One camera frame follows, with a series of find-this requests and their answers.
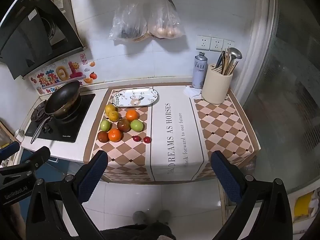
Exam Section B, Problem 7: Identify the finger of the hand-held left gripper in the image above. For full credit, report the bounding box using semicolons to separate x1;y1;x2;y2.
0;141;20;167
0;146;51;177

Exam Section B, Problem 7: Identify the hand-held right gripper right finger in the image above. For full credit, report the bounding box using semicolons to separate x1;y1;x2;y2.
210;151;293;240

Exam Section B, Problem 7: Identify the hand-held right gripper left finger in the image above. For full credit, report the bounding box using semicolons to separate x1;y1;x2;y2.
25;150;109;240

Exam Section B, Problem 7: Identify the reddish brown apple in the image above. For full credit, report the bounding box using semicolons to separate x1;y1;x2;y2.
97;131;110;143

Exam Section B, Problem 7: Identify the orange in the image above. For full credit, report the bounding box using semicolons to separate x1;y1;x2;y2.
125;109;139;122
108;128;122;142

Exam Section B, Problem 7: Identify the dark red apple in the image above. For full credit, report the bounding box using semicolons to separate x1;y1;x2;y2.
117;118;131;133

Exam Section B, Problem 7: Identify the large yellow lemon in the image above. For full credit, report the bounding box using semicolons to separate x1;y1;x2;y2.
104;104;118;117

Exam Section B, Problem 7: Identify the oval patterned plate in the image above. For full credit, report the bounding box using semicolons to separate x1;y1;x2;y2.
112;87;159;108

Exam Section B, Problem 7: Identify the person's left forearm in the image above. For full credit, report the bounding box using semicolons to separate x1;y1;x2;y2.
10;201;27;240

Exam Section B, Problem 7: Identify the blue cabinet door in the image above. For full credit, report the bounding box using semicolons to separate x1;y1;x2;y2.
20;150;69;215

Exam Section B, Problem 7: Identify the black gas stove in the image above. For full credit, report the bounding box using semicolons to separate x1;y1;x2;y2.
24;94;96;143

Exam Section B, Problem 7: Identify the grey slipper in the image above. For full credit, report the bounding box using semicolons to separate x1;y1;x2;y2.
132;210;148;224

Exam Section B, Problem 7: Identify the black frying pan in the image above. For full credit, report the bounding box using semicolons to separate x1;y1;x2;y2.
30;80;82;144

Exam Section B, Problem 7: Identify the checkered table mat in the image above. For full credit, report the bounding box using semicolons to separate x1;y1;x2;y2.
84;82;260;183

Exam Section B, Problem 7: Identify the person's dark clothing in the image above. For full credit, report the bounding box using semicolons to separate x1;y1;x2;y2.
100;221;175;240

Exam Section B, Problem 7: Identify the yellow white package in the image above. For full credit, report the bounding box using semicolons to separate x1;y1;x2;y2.
294;192;315;217

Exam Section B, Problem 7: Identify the cream utensil holder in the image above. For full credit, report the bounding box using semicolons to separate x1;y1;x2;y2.
201;63;233;105

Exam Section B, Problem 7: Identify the white crumpled tissue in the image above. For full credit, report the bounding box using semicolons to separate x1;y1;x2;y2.
183;85;202;100

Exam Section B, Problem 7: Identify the frosted glass door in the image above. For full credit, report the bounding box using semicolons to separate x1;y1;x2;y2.
242;0;320;195

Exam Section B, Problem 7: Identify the silver spray can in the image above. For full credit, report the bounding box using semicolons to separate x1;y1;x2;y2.
192;52;208;89

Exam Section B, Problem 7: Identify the black range hood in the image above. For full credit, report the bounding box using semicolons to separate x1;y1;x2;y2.
0;0;85;80

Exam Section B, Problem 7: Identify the bundle of wooden chopsticks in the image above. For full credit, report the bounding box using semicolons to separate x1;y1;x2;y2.
221;49;238;76

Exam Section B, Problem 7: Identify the metal ladle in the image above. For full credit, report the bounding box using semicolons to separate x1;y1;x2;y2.
229;47;242;75

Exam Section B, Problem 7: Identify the plastic bag with dark contents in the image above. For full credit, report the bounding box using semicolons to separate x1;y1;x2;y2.
109;0;150;42

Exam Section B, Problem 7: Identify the plastic bag of eggs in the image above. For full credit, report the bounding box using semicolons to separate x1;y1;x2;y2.
147;0;184;40

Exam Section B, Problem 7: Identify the colourful wall sticker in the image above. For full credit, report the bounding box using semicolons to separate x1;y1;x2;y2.
30;54;98;95

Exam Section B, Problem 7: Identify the dark-handled utensil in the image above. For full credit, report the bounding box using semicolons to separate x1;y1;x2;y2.
215;51;225;68

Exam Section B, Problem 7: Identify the white wall socket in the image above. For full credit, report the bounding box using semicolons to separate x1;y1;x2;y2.
222;39;234;53
209;37;224;52
196;35;212;50

